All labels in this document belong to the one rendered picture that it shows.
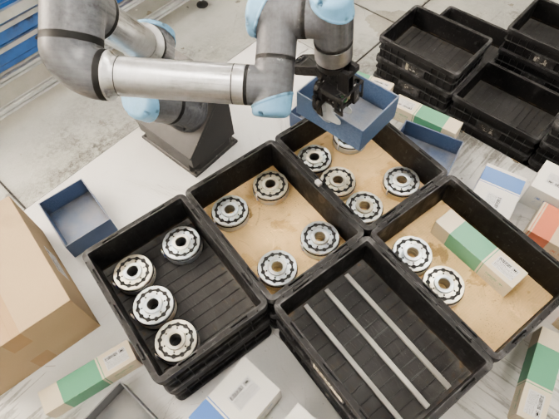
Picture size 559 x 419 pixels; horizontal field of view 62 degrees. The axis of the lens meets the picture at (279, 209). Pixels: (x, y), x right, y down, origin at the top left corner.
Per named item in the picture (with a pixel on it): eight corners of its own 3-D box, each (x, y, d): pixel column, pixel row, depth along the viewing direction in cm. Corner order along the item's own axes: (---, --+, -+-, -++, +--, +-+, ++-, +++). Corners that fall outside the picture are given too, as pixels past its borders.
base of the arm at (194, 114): (163, 112, 151) (140, 109, 142) (186, 73, 145) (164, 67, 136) (190, 142, 146) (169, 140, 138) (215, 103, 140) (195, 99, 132)
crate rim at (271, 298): (184, 196, 127) (182, 191, 125) (272, 143, 135) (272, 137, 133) (270, 307, 109) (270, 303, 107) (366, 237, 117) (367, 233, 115)
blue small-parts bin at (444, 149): (457, 155, 156) (464, 141, 150) (442, 187, 149) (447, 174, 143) (402, 133, 162) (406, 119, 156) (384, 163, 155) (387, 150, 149)
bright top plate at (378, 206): (338, 204, 129) (338, 204, 128) (365, 186, 132) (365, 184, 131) (363, 229, 124) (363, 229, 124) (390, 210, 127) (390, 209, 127)
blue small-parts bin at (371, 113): (295, 112, 119) (295, 91, 113) (332, 81, 125) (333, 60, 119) (358, 151, 111) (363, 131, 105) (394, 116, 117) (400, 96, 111)
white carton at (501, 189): (477, 179, 150) (487, 162, 142) (515, 195, 146) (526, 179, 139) (455, 225, 142) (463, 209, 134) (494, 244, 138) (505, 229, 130)
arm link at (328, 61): (305, 44, 89) (333, 19, 91) (307, 61, 93) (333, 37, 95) (335, 61, 86) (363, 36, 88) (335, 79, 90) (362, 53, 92)
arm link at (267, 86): (23, 96, 85) (290, 115, 82) (23, 34, 83) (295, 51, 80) (57, 103, 96) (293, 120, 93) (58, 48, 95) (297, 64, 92)
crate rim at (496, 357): (366, 237, 117) (367, 233, 115) (448, 177, 126) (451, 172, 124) (493, 366, 100) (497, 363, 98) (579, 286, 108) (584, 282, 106)
